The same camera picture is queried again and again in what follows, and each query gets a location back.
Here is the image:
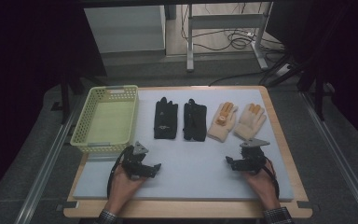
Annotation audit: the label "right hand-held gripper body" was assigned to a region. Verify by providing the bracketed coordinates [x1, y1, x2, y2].
[237, 138, 271, 175]

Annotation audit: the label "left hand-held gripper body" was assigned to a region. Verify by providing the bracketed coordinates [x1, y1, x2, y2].
[120, 141, 152, 180]

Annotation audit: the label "person's left hand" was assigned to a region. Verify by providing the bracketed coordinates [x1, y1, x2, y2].
[105, 169, 146, 215]

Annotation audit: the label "person's right hand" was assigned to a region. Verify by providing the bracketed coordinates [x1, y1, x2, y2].
[242, 161, 282, 213]

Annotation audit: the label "beige glove with orange fingertips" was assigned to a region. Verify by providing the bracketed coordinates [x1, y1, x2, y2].
[232, 103, 268, 141]

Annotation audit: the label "beige glove with orange patch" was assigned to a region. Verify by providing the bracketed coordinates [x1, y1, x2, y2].
[206, 101, 240, 144]

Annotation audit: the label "black glove with silver print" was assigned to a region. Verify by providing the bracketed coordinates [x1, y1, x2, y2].
[153, 96, 179, 140]

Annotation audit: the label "yellow-green plastic basket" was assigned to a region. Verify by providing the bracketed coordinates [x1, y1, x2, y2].
[69, 84, 140, 154]

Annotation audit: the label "plain black glove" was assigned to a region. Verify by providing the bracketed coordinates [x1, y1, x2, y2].
[182, 98, 208, 143]

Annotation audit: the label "black table clamp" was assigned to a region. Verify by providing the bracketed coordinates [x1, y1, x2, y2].
[55, 201, 79, 212]
[296, 200, 320, 213]

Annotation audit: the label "black stand legs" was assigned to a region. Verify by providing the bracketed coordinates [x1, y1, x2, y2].
[296, 59, 337, 122]
[49, 73, 106, 126]

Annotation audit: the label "grey cabinet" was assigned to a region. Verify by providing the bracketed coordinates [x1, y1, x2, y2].
[83, 5, 168, 67]

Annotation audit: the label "dark curtain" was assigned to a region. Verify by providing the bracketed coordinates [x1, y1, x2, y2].
[265, 0, 358, 150]
[0, 0, 107, 200]

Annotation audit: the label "left hand-held gripper black cable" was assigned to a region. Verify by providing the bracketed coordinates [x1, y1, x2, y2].
[106, 145, 135, 199]

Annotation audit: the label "hand-held gripper black cable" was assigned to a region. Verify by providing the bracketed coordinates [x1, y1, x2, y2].
[261, 156, 281, 200]
[106, 145, 135, 199]

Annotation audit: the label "right hand-held gripper black cable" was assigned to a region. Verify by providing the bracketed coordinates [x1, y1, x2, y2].
[261, 156, 281, 200]

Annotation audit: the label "black floor cable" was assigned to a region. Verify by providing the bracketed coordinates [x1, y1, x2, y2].
[208, 70, 264, 87]

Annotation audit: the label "aluminium floor rail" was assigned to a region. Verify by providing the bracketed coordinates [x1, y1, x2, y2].
[299, 91, 358, 224]
[13, 92, 89, 224]

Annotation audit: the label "tangle of black floor cables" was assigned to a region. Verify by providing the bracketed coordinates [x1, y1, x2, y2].
[180, 3, 286, 53]

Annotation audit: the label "white metal stand frame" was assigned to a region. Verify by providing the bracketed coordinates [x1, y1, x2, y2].
[186, 2, 274, 73]

